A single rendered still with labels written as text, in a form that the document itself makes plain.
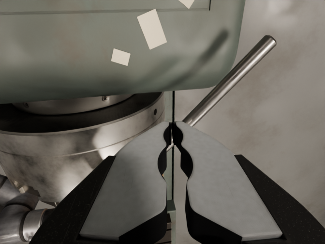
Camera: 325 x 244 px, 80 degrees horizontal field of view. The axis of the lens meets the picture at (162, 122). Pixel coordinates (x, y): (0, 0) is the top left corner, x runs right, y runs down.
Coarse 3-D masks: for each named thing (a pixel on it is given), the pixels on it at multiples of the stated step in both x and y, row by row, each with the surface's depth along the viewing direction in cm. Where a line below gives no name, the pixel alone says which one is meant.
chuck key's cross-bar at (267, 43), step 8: (264, 40) 16; (272, 40) 15; (256, 48) 16; (264, 48) 16; (272, 48) 16; (248, 56) 16; (256, 56) 16; (264, 56) 16; (240, 64) 16; (248, 64) 16; (232, 72) 17; (240, 72) 16; (248, 72) 17; (224, 80) 17; (232, 80) 17; (216, 88) 18; (224, 88) 17; (208, 96) 18; (216, 96) 17; (200, 104) 18; (208, 104) 18; (192, 112) 19; (200, 112) 18; (184, 120) 19; (192, 120) 19
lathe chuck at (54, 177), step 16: (112, 144) 27; (0, 160) 28; (16, 160) 26; (32, 160) 26; (48, 160) 25; (64, 160) 26; (80, 160) 26; (96, 160) 27; (16, 176) 28; (32, 176) 27; (48, 176) 27; (64, 176) 27; (80, 176) 27; (48, 192) 28; (64, 192) 28
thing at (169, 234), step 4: (168, 216) 82; (168, 220) 81; (168, 224) 80; (168, 228) 81; (168, 232) 83; (164, 236) 84; (168, 236) 84; (160, 240) 85; (164, 240) 85; (168, 240) 86
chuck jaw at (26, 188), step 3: (21, 183) 31; (24, 186) 31; (27, 186) 30; (30, 186) 30; (24, 189) 31; (27, 189) 31; (30, 189) 30; (33, 189) 30; (27, 192) 31; (30, 192) 31; (33, 192) 31; (36, 192) 30; (36, 195) 31; (42, 201) 34; (45, 201) 34; (51, 204) 34; (54, 204) 33; (57, 204) 33
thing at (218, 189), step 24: (192, 144) 10; (216, 144) 10; (192, 168) 9; (216, 168) 8; (240, 168) 8; (192, 192) 7; (216, 192) 7; (240, 192) 7; (192, 216) 7; (216, 216) 6; (240, 216) 6; (264, 216) 6; (216, 240) 7; (240, 240) 6
